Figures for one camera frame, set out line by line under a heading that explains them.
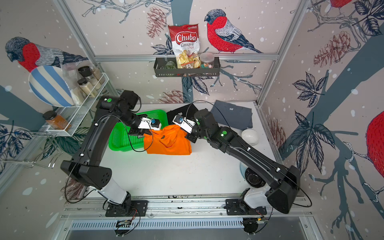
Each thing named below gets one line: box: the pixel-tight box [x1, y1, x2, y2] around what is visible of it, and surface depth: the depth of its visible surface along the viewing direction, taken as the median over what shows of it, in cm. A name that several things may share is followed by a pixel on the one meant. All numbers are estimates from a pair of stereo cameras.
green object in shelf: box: [164, 61, 176, 70], surface depth 94 cm
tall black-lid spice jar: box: [78, 66, 93, 77], surface depth 81 cm
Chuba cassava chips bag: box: [168, 24, 201, 69], surface depth 84 cm
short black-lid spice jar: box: [77, 78, 98, 98], surface depth 79 cm
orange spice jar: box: [42, 110, 72, 132], surface depth 64 cm
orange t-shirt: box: [144, 124, 192, 155], surface depth 73 cm
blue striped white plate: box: [28, 65, 75, 108], surface depth 68 cm
